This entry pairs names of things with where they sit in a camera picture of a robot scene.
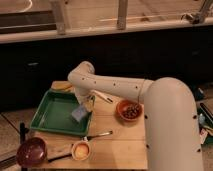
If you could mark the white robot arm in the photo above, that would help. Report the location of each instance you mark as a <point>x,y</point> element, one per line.
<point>170,115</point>

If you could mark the dark red bowl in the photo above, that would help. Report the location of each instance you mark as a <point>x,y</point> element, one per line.
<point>31,153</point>

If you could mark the wooden folding table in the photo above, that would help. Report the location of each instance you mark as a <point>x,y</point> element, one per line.
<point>124,149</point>

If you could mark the orange bowl with food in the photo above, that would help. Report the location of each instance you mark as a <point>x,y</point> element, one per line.
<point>128,110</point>

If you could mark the black handled utensil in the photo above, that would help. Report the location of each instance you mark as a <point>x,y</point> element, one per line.
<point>58,157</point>

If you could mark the green plastic tray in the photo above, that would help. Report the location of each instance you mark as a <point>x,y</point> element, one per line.
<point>54,115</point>

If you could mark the yellow banana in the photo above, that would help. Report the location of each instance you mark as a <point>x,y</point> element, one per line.
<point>62,86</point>

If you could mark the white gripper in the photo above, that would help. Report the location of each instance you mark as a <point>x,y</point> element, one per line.
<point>85,98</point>

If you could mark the blue sponge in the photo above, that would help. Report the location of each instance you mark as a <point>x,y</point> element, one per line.
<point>79,113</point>

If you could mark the silver spoon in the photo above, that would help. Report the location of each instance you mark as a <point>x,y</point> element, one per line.
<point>88,138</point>

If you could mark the small orange cup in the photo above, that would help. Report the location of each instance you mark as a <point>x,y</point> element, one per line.
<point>80,150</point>

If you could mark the green crate with items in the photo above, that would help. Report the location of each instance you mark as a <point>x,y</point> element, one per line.
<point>205,118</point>

